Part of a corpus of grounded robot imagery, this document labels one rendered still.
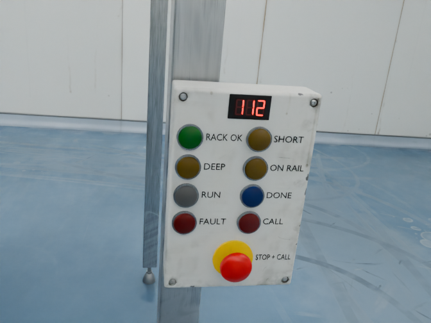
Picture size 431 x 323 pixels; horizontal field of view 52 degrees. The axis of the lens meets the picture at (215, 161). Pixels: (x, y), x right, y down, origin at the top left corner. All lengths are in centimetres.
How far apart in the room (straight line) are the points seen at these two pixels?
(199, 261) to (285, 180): 15
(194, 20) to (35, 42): 358
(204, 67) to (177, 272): 26
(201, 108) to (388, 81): 394
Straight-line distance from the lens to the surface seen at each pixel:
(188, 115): 49
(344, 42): 417
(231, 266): 55
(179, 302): 69
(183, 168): 51
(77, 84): 406
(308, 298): 207
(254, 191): 53
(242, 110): 50
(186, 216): 53
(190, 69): 55
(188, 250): 57
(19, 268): 220
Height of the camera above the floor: 120
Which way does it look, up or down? 20 degrees down
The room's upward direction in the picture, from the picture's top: 5 degrees clockwise
